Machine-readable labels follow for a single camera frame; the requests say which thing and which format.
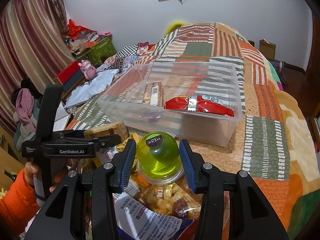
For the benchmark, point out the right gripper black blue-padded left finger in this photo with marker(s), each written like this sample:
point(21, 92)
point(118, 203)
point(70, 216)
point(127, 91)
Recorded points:
point(63, 214)

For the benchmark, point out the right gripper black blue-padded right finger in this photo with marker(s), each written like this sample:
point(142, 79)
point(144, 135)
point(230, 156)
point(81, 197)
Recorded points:
point(251, 214)

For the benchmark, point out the mixed nut cracker bag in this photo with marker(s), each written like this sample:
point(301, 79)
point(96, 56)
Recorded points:
point(174, 199)

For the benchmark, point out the blue white snack bag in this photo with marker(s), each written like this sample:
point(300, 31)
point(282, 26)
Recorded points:
point(135, 221)

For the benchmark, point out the green jelly cup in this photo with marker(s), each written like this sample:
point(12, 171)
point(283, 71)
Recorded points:
point(158, 158)

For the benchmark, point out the person's left hand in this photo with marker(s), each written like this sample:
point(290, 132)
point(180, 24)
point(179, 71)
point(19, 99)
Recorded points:
point(31, 170)

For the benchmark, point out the pink clothes pile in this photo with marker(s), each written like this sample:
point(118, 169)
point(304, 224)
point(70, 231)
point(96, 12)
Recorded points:
point(26, 99)

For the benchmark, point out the brown bread pack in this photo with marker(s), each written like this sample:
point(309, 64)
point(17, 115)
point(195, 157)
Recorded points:
point(118, 128)

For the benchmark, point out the white plastic bag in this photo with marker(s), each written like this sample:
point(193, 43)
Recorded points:
point(86, 91)

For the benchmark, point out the orange jacket sleeve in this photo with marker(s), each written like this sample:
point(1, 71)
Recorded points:
point(19, 205)

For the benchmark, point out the red flat box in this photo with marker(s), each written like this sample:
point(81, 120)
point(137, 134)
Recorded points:
point(67, 73)

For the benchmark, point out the patchwork bed quilt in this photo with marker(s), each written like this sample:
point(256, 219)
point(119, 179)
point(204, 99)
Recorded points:
point(271, 141)

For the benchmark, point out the red snack packet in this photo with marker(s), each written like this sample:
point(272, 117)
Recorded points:
point(198, 103)

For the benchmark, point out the clear plastic storage bin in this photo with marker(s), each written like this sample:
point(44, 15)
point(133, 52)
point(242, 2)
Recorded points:
point(123, 101)

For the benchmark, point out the pink plush toy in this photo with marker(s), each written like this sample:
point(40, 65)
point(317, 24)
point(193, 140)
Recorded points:
point(88, 69)

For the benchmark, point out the brown barcode biscuit pack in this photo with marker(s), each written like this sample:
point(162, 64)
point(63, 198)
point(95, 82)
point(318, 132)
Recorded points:
point(153, 94)

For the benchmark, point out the striped pink curtain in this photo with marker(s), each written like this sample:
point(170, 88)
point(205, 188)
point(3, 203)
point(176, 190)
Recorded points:
point(32, 46)

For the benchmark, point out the green cardboard box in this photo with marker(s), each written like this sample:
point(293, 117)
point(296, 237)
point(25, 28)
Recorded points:
point(101, 51)

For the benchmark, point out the brown paper bag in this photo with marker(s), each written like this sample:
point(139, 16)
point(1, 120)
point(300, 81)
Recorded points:
point(268, 49)

